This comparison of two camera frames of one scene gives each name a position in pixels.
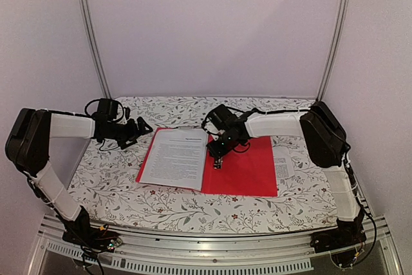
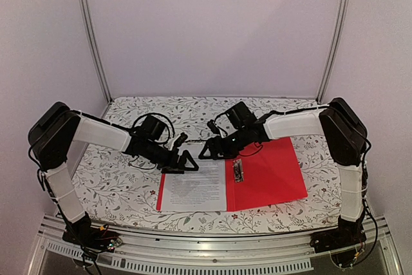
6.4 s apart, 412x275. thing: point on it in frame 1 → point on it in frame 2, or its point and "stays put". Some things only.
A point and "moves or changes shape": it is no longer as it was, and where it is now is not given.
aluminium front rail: (155, 250) stays put
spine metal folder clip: (217, 163) → (237, 165)
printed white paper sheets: (177, 158) moves or changes shape
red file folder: (247, 170) moves or changes shape
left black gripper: (134, 132) → (172, 165)
